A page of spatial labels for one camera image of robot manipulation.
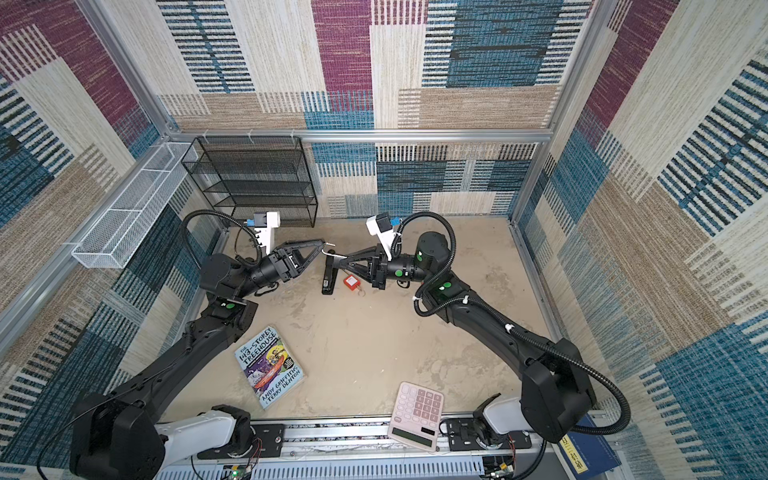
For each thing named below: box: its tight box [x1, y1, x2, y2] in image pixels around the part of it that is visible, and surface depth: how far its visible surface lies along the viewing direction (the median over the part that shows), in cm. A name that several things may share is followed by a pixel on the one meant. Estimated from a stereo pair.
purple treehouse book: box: [234, 325, 306, 410], surface depth 84 cm
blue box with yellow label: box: [558, 413, 622, 480], surface depth 71 cm
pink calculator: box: [387, 381, 445, 452], surface depth 77 cm
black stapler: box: [321, 256, 339, 295], surface depth 101 cm
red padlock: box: [343, 274, 361, 291], surface depth 104 cm
